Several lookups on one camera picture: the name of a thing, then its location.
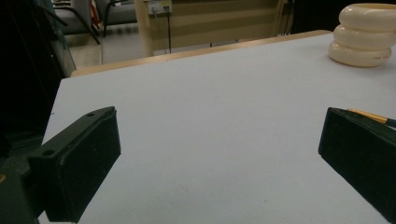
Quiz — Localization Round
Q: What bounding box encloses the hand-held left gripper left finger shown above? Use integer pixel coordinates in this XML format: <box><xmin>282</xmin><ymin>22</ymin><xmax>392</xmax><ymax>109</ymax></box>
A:
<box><xmin>27</xmin><ymin>105</ymin><xmax>122</xmax><ymax>224</ymax></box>

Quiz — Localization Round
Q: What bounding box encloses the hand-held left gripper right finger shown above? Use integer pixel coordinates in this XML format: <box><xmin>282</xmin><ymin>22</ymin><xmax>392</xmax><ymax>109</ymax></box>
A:
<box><xmin>318</xmin><ymin>106</ymin><xmax>396</xmax><ymax>224</ymax></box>

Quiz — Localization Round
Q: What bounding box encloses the cream ribbed ceramic vase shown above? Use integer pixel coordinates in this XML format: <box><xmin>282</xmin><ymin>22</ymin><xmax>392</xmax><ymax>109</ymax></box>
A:
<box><xmin>328</xmin><ymin>3</ymin><xmax>396</xmax><ymax>68</ymax></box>

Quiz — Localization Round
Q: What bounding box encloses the cream desk leg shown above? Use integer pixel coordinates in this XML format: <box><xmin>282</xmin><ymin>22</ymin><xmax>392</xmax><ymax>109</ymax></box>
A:
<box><xmin>134</xmin><ymin>0</ymin><xmax>155</xmax><ymax>58</ymax></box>

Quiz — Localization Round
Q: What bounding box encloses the white power strip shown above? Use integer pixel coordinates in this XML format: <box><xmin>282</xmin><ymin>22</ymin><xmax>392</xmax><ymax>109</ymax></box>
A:
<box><xmin>147</xmin><ymin>0</ymin><xmax>173</xmax><ymax>16</ymax></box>

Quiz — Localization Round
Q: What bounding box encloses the grey chair with black frame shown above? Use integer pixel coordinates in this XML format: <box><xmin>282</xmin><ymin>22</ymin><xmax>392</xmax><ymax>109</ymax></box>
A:
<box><xmin>94</xmin><ymin>0</ymin><xmax>138</xmax><ymax>38</ymax></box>
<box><xmin>50</xmin><ymin>0</ymin><xmax>102</xmax><ymax>46</ymax></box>

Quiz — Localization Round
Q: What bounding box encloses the black power cable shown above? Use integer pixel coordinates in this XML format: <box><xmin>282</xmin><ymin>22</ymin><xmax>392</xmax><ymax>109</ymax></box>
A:
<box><xmin>165</xmin><ymin>7</ymin><xmax>173</xmax><ymax>54</ymax></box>

